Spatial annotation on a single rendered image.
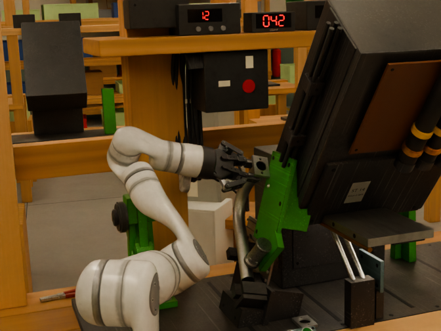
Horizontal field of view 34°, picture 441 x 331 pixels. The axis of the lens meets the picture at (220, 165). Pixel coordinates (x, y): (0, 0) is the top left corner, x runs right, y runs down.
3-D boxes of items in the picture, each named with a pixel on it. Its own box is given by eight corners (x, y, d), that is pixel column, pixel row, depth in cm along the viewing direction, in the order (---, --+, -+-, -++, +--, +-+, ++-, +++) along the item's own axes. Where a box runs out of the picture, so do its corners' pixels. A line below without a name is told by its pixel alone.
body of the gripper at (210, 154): (201, 167, 158) (240, 174, 162) (199, 136, 163) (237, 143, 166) (189, 185, 164) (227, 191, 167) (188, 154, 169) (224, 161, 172)
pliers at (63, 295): (96, 286, 193) (96, 282, 193) (102, 293, 188) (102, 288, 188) (37, 299, 186) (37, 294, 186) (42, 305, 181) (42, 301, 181)
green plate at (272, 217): (304, 254, 162) (325, 164, 160) (271, 250, 159) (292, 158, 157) (283, 240, 173) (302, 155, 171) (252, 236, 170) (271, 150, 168)
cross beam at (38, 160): (443, 138, 225) (444, 109, 223) (16, 181, 184) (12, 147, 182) (434, 135, 229) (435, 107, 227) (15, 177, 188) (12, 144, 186)
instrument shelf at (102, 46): (432, 40, 192) (433, 25, 192) (100, 57, 164) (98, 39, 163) (382, 38, 216) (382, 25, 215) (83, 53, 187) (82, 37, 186)
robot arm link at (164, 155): (182, 130, 161) (169, 157, 166) (115, 118, 155) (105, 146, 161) (185, 152, 156) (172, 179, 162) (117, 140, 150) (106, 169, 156)
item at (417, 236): (434, 242, 152) (434, 229, 151) (367, 253, 147) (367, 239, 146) (344, 200, 188) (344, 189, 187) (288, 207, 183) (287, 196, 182)
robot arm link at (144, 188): (150, 159, 148) (117, 181, 149) (203, 263, 134) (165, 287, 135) (168, 176, 156) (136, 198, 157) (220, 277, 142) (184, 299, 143)
